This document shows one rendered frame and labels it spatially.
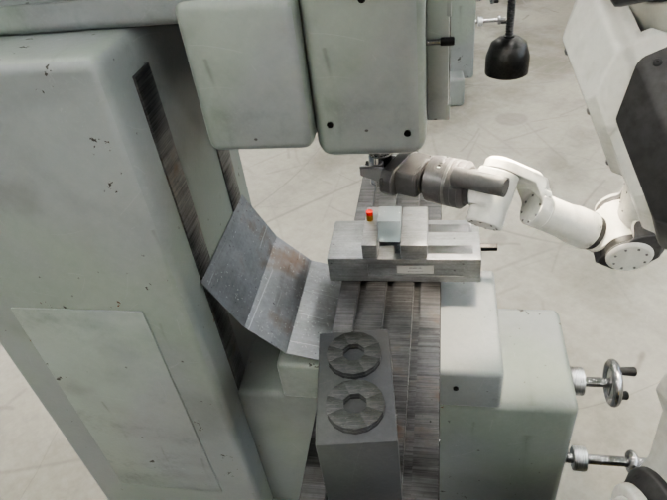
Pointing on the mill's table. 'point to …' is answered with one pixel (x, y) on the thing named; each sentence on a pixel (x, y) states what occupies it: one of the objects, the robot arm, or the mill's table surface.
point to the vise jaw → (414, 233)
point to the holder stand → (357, 417)
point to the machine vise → (356, 257)
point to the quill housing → (367, 73)
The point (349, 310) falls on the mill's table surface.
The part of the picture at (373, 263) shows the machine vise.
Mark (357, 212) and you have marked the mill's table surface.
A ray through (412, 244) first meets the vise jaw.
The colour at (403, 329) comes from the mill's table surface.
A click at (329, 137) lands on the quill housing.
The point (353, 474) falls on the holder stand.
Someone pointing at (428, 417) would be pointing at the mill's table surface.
